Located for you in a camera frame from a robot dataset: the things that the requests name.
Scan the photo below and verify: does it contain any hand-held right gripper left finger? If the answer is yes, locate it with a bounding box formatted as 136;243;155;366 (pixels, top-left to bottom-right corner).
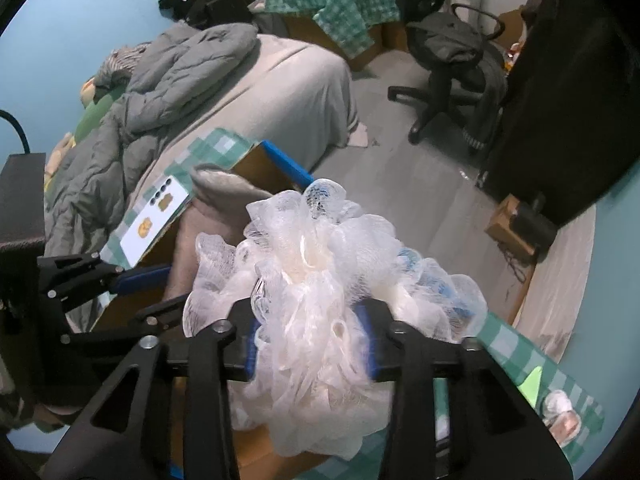
44;300;261;480

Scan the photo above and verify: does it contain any green checkered tablecloth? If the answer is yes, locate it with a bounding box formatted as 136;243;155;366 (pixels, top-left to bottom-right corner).
97;127;606;480

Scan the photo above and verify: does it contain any black cabinet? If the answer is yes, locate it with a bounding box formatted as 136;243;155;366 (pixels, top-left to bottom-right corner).
482;0;640;226

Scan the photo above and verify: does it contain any black floor cable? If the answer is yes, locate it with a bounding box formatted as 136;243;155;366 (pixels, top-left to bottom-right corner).
497;240;531;281

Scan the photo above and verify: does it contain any white ribbed panel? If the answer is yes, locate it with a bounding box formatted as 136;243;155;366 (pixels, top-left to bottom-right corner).
510;205;596;361

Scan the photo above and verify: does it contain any green checkered cloth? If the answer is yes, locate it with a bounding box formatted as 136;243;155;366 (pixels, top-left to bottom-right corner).
261;0;401;58

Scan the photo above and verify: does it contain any bed with grey sheet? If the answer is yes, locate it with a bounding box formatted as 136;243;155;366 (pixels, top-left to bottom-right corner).
45;35;361;241

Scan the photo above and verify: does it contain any white cloth scrap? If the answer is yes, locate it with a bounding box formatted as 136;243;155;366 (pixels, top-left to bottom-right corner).
347;122;371;148

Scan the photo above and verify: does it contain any dark grey jacket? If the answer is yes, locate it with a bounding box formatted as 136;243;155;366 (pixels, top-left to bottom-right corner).
405;12;511;153

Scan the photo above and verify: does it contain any black speaker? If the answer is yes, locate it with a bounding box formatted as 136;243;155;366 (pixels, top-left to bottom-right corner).
515;192;558;251

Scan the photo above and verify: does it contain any green pillow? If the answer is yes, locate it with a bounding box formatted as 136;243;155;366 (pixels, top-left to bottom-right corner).
75;80;131;141

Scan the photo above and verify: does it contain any white mesh bath sponge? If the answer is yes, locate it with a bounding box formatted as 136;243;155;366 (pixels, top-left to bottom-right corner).
182;177;488;461

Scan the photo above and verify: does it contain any blue cardboard box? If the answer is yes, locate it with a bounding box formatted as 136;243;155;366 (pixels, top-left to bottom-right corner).
90;140;381;480

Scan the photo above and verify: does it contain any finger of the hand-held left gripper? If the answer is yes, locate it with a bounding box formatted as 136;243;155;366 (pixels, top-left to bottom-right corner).
61;294;193;348
37;252;172;311

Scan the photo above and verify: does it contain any large cardboard box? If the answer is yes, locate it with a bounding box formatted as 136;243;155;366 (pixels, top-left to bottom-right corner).
280;12;408;73

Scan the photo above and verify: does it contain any small cardboard box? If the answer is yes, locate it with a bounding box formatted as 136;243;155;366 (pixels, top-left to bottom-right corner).
484;194;538;266

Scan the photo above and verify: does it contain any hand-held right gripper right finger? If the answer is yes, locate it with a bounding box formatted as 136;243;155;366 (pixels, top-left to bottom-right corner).
355;301;573;480

